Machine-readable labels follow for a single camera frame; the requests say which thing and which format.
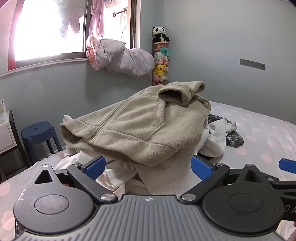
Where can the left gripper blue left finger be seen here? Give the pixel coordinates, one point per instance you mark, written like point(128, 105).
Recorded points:
point(84, 177)

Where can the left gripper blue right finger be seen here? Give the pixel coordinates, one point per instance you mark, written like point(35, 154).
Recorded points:
point(211, 177)

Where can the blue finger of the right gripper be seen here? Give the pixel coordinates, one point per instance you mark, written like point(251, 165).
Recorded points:
point(287, 165)

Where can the beige fleece zip hoodie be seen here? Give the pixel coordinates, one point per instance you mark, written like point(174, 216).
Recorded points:
point(147, 128)

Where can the polka dot bed sheet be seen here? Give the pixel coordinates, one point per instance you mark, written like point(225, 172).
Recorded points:
point(266, 141)

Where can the dark floral garment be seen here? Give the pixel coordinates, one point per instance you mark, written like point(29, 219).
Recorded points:
point(233, 139)

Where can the white printed sweatshirt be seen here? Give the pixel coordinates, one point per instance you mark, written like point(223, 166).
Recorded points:
point(172, 176)

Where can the blue plastic stool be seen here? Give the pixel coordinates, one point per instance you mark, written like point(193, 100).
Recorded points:
point(38, 133)

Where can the white bedside cabinet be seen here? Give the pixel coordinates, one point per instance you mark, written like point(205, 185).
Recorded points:
point(13, 157)

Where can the tube of plush toys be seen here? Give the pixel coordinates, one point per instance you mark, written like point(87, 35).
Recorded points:
point(161, 53)

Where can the panda plush toy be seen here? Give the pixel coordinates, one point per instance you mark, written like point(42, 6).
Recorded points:
point(159, 34)

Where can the pink curtain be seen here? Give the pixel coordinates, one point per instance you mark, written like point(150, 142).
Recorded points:
point(96, 26)

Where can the grey wall socket strip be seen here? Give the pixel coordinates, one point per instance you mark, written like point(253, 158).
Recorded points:
point(252, 64)

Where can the window with frame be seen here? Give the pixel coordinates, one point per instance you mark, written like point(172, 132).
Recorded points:
point(34, 32)

